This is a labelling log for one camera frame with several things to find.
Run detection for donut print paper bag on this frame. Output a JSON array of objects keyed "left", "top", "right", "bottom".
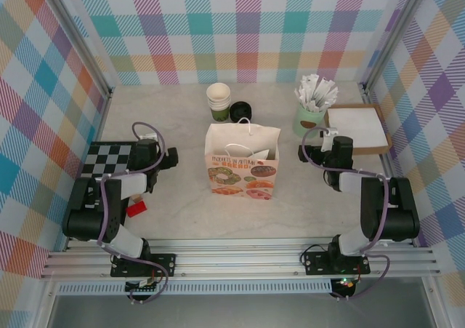
[{"left": 204, "top": 116, "right": 283, "bottom": 201}]

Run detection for white napkin stack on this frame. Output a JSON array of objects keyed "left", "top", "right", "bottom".
[{"left": 326, "top": 108, "right": 388, "bottom": 150}]

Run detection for black grey checkerboard mat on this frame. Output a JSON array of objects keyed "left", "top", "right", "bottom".
[{"left": 79, "top": 141, "right": 134, "bottom": 179}]

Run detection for mint green holder cup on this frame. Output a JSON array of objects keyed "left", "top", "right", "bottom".
[{"left": 292, "top": 100, "right": 326, "bottom": 138}]

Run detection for white napkins on tray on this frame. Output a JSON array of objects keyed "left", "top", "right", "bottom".
[{"left": 324, "top": 104, "right": 393, "bottom": 156}]

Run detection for red block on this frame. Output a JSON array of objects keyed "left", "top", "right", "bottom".
[{"left": 125, "top": 201, "right": 149, "bottom": 218}]

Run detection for black cup lid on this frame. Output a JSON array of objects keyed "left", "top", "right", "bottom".
[{"left": 229, "top": 101, "right": 254, "bottom": 121}]

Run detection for left circuit board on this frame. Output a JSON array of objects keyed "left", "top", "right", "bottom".
[{"left": 125, "top": 277, "right": 163, "bottom": 295}]

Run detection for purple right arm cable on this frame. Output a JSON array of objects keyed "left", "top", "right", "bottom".
[{"left": 301, "top": 126, "right": 392, "bottom": 302}]

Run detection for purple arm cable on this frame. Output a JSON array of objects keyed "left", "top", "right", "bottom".
[
  {"left": 96, "top": 121, "right": 171, "bottom": 305},
  {"left": 301, "top": 126, "right": 392, "bottom": 302}
]

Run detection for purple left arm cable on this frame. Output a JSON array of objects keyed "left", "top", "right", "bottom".
[{"left": 96, "top": 121, "right": 171, "bottom": 305}]

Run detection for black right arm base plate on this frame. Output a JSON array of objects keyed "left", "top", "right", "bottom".
[{"left": 303, "top": 250, "right": 371, "bottom": 276}]

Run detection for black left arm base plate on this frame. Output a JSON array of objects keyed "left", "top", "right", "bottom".
[{"left": 110, "top": 253, "right": 177, "bottom": 278}]

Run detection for aluminium right frame post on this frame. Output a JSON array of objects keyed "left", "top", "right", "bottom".
[{"left": 359, "top": 0, "right": 428, "bottom": 96}]

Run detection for aluminium frame post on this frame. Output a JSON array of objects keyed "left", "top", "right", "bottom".
[
  {"left": 359, "top": 0, "right": 428, "bottom": 96},
  {"left": 43, "top": 0, "right": 113, "bottom": 96}
]

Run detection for aluminium mounting rail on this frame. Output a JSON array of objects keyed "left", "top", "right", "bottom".
[{"left": 39, "top": 233, "right": 442, "bottom": 280}]

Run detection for aluminium left frame post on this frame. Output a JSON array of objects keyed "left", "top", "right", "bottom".
[{"left": 43, "top": 0, "right": 113, "bottom": 96}]

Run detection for perforated grey cable duct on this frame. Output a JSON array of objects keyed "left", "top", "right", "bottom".
[{"left": 56, "top": 279, "right": 337, "bottom": 296}]

